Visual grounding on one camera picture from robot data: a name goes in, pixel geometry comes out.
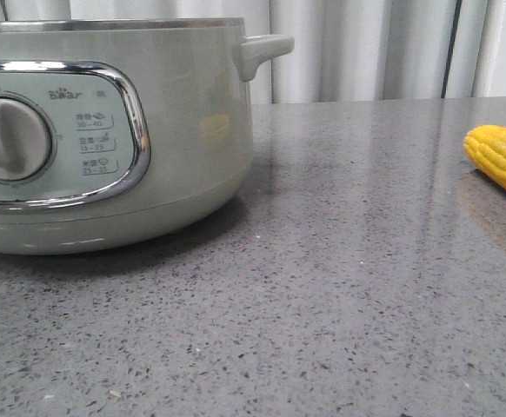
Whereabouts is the white pleated curtain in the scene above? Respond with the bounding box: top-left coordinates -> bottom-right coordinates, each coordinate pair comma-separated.
0,1 -> 506,103

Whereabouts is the light green electric cooking pot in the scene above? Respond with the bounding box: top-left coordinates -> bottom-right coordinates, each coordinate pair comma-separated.
0,18 -> 294,255

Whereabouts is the yellow corn cob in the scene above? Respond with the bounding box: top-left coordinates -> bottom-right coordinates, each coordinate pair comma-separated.
463,125 -> 506,190

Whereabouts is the black cable behind curtain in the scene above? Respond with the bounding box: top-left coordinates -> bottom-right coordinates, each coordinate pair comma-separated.
440,0 -> 462,99

